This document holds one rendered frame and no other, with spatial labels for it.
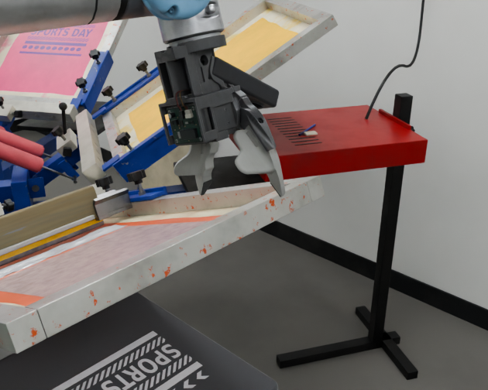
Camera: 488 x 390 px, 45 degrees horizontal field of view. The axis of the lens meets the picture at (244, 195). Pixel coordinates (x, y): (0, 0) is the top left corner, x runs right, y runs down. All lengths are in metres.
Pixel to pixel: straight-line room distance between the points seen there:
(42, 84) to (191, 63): 1.98
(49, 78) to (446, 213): 1.92
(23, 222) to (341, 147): 1.12
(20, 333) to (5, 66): 2.16
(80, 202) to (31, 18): 0.95
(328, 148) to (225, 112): 1.33
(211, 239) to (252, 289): 2.34
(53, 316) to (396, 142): 1.58
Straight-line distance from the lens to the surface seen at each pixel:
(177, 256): 0.83
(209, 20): 0.69
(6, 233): 1.34
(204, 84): 0.70
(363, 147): 2.05
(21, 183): 2.00
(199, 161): 0.78
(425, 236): 3.08
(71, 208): 1.40
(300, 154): 1.96
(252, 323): 2.96
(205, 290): 3.20
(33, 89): 2.64
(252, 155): 0.68
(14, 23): 0.50
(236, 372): 1.27
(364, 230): 3.27
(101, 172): 1.77
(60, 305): 0.74
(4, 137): 2.08
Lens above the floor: 1.80
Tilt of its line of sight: 25 degrees down
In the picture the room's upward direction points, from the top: straight up
